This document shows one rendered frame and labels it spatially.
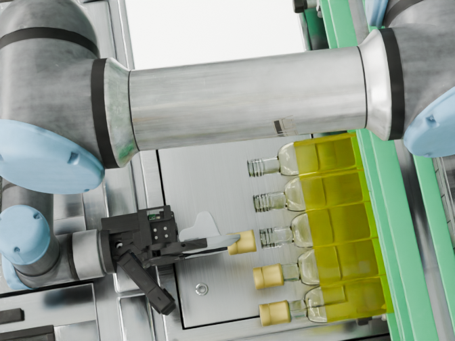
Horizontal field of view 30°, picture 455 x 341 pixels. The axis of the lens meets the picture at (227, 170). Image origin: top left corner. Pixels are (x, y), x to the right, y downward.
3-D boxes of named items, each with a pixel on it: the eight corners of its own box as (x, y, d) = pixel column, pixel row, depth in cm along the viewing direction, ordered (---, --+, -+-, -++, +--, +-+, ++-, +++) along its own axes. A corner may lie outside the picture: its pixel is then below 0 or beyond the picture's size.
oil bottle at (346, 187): (407, 166, 139) (279, 187, 139) (414, 156, 134) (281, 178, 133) (415, 199, 138) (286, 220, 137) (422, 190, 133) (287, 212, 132)
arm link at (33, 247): (-10, 182, 122) (11, 210, 132) (-12, 256, 117) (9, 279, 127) (45, 177, 122) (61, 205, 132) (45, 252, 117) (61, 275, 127)
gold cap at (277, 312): (286, 296, 130) (258, 300, 130) (290, 317, 128) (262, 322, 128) (286, 304, 133) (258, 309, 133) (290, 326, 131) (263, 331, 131)
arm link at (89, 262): (76, 277, 128) (84, 283, 136) (105, 272, 129) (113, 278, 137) (70, 229, 130) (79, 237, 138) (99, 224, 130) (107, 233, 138)
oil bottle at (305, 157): (400, 132, 141) (273, 153, 140) (407, 121, 135) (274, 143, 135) (407, 164, 139) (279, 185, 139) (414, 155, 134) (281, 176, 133)
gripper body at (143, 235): (174, 203, 131) (97, 216, 131) (182, 258, 129) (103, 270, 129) (177, 212, 138) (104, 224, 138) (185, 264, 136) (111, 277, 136)
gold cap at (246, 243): (252, 231, 136) (225, 235, 135) (252, 227, 132) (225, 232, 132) (256, 253, 135) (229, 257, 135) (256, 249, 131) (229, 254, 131)
